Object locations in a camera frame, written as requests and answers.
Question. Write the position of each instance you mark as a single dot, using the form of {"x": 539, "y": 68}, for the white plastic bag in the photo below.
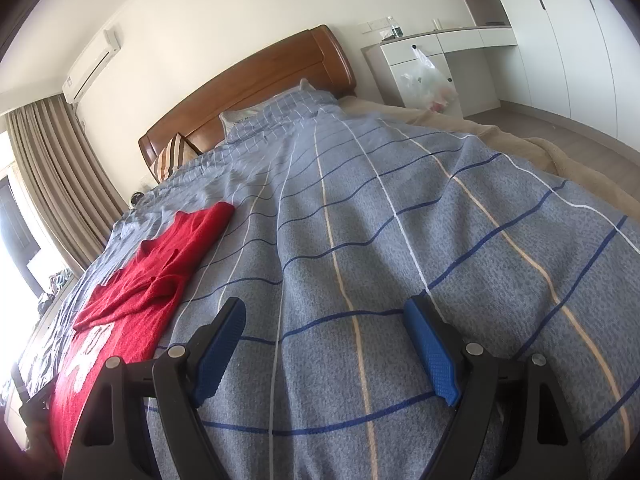
{"x": 430, "y": 85}

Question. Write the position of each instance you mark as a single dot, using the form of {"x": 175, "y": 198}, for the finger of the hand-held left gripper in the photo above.
{"x": 37, "y": 405}

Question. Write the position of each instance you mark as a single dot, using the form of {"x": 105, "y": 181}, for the pile of clothes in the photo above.
{"x": 57, "y": 285}

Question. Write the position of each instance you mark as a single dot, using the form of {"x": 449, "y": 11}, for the blue checked duvet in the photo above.
{"x": 400, "y": 210}

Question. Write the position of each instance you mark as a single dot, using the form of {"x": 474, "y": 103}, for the white windowsill cabinet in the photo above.
{"x": 55, "y": 310}

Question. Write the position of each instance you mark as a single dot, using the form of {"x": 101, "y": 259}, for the beige blanket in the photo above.
{"x": 550, "y": 155}

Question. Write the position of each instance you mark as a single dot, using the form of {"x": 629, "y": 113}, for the beige curtain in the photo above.
{"x": 65, "y": 175}

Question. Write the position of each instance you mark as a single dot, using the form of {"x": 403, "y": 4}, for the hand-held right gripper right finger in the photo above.
{"x": 432, "y": 350}

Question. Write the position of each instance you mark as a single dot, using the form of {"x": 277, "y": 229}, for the white wardrobe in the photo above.
{"x": 575, "y": 35}

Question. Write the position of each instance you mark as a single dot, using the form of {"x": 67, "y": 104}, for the white air conditioner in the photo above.
{"x": 92, "y": 65}

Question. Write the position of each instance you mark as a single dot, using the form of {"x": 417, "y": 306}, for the white wall socket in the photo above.
{"x": 377, "y": 25}

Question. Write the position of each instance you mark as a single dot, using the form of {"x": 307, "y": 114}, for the striped pillow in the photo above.
{"x": 175, "y": 157}

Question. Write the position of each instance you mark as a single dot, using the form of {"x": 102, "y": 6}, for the small bottle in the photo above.
{"x": 397, "y": 31}

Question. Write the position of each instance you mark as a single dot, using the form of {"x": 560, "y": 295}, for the window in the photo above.
{"x": 20, "y": 225}

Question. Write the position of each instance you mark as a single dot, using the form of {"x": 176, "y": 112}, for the small white round fan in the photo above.
{"x": 136, "y": 200}

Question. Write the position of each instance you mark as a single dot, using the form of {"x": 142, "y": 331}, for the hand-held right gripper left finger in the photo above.
{"x": 220, "y": 355}

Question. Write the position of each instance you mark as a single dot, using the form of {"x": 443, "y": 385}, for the red knit sweater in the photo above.
{"x": 145, "y": 280}

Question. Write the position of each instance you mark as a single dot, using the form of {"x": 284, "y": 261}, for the white desk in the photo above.
{"x": 395, "y": 65}

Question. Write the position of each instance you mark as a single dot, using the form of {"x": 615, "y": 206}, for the wooden headboard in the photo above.
{"x": 250, "y": 85}

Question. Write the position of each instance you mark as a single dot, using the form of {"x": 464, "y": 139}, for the grey pillow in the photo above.
{"x": 250, "y": 117}

